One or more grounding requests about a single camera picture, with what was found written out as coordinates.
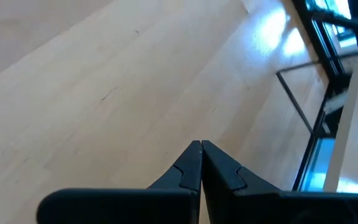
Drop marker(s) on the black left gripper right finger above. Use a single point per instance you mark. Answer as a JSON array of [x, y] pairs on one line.
[[259, 205]]

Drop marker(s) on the black tape outline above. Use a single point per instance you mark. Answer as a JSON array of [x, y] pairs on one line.
[[293, 101]]

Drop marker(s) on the black aluminium table frame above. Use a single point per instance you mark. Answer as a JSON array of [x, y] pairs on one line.
[[337, 20]]

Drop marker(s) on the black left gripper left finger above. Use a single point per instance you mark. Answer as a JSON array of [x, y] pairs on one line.
[[120, 205]]

